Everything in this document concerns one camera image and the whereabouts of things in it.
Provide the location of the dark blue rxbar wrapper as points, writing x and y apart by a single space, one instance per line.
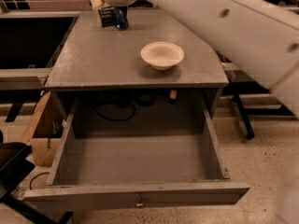
109 16

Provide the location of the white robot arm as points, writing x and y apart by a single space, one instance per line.
260 38

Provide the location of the open grey top drawer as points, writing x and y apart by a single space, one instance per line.
102 164

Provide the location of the small metal drawer knob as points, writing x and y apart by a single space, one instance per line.
139 203

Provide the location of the blue pepsi can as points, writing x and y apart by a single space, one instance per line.
123 25

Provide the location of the white paper bowl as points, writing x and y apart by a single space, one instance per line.
162 55

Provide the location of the grey wooden cabinet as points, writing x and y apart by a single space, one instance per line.
96 59

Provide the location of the brown cardboard box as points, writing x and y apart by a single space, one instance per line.
44 130

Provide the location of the black chair at left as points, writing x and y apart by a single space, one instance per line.
13 169

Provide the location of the black stand leg right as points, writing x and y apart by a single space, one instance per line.
250 133

